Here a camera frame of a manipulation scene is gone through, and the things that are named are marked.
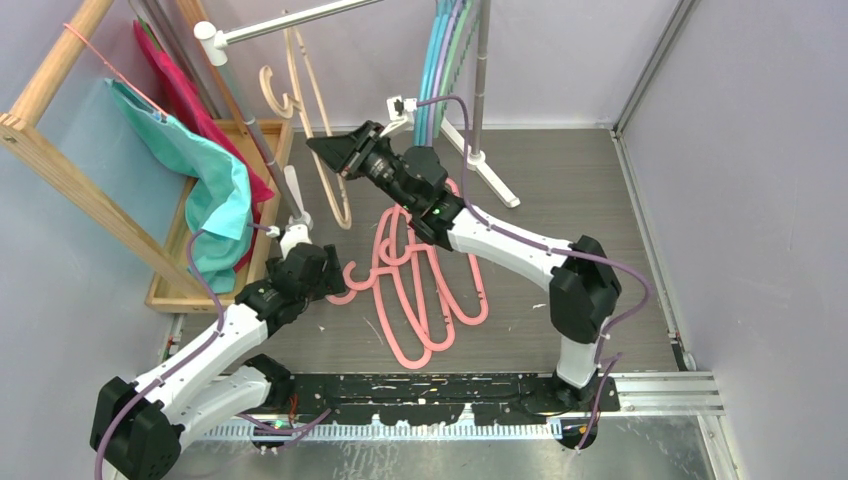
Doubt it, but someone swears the pink plastic hanger large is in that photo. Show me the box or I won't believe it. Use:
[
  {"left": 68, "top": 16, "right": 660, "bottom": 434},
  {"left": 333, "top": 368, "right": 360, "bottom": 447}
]
[{"left": 369, "top": 207, "right": 436, "bottom": 370}]

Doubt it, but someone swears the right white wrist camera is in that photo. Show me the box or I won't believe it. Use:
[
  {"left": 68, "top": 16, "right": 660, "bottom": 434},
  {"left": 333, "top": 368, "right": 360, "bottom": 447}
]
[{"left": 380, "top": 95, "right": 418, "bottom": 138}]

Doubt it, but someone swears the purple cable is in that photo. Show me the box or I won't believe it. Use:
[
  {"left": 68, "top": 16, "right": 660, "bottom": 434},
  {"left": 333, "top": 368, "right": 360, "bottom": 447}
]
[
  {"left": 93, "top": 222, "right": 283, "bottom": 480},
  {"left": 415, "top": 95, "right": 656, "bottom": 454}
]

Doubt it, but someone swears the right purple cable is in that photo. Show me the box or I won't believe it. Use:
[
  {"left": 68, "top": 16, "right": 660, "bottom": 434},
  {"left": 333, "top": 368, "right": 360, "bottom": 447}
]
[{"left": 415, "top": 95, "right": 656, "bottom": 454}]

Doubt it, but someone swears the wooden frame rack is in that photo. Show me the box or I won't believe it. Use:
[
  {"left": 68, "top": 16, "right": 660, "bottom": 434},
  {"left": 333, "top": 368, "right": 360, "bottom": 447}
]
[{"left": 1, "top": 1, "right": 201, "bottom": 294}]

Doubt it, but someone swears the teal cloth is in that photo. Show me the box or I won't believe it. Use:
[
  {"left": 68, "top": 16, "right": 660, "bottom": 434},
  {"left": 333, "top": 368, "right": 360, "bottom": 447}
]
[{"left": 105, "top": 79, "right": 253, "bottom": 293}]

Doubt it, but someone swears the white metal clothes rack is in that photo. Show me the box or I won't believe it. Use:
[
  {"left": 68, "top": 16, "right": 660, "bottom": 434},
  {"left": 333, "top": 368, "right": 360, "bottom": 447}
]
[{"left": 193, "top": 0, "right": 520, "bottom": 223}]

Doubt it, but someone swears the light blue wire hanger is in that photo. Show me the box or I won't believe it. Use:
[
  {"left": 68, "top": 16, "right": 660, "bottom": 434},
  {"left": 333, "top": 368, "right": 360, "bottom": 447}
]
[{"left": 413, "top": 0, "right": 454, "bottom": 146}]

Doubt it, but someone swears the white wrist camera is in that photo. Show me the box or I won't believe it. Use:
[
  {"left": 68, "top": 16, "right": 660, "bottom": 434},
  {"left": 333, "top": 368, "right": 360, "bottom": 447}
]
[
  {"left": 265, "top": 223, "right": 312, "bottom": 259},
  {"left": 380, "top": 95, "right": 418, "bottom": 138}
]

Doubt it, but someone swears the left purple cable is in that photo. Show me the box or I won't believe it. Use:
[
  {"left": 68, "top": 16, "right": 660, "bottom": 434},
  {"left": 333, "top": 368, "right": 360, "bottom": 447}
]
[{"left": 93, "top": 222, "right": 283, "bottom": 480}]

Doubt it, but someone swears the magenta cloth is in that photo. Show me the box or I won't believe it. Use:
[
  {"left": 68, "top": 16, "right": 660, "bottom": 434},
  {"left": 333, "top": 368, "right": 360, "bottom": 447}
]
[{"left": 133, "top": 19, "right": 274, "bottom": 273}]

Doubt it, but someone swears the green wire hanger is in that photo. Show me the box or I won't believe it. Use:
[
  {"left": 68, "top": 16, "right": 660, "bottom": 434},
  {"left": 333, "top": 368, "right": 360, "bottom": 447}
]
[{"left": 437, "top": 1, "right": 480, "bottom": 96}]

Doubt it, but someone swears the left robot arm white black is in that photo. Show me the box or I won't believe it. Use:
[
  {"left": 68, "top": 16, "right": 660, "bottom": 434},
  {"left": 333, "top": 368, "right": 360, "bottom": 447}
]
[{"left": 90, "top": 242, "right": 346, "bottom": 479}]

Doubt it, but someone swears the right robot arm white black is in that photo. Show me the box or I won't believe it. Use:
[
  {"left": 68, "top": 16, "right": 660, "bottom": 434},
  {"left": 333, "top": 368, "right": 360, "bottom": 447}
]
[{"left": 306, "top": 121, "right": 622, "bottom": 411}]

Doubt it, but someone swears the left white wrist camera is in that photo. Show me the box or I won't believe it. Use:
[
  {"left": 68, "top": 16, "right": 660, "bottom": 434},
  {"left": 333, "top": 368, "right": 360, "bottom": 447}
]
[{"left": 265, "top": 223, "right": 312, "bottom": 259}]

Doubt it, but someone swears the aluminium rail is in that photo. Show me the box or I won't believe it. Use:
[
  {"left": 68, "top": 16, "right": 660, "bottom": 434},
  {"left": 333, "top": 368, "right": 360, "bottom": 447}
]
[{"left": 611, "top": 372, "right": 725, "bottom": 416}]

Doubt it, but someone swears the purple wire hanger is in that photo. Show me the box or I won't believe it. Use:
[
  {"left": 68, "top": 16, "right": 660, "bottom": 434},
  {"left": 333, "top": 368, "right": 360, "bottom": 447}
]
[{"left": 423, "top": 1, "right": 463, "bottom": 146}]

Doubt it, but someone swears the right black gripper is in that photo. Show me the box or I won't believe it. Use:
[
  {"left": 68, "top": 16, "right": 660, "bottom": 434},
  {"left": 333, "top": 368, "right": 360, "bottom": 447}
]
[{"left": 307, "top": 122, "right": 418, "bottom": 214}]

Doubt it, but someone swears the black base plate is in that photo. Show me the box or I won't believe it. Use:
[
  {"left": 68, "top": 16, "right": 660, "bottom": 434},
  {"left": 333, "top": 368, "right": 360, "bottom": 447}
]
[{"left": 246, "top": 373, "right": 621, "bottom": 426}]

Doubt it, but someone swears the beige plastic hanger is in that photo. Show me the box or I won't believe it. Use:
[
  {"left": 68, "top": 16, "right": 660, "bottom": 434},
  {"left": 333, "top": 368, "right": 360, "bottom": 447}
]
[{"left": 258, "top": 13, "right": 354, "bottom": 231}]

